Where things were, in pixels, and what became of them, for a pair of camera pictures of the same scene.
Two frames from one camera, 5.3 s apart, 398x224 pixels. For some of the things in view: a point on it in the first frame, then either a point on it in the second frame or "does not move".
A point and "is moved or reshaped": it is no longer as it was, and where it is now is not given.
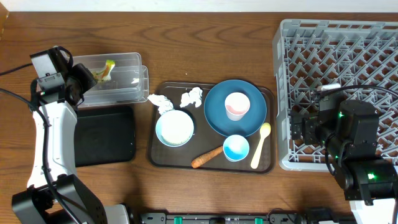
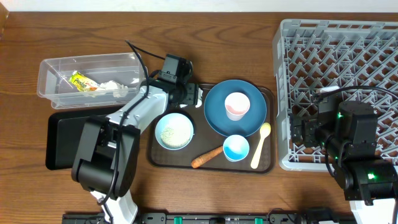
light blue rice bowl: (175, 128) does not move
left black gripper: (80, 72) to (191, 98)
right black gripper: (310, 120) does not move
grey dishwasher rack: (360, 56) does not move
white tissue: (163, 103) is moved or reshaped
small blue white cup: (236, 148) does not move
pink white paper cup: (237, 104) does not move
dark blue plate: (215, 111) does not move
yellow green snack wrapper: (104, 75) is moved or reshaped
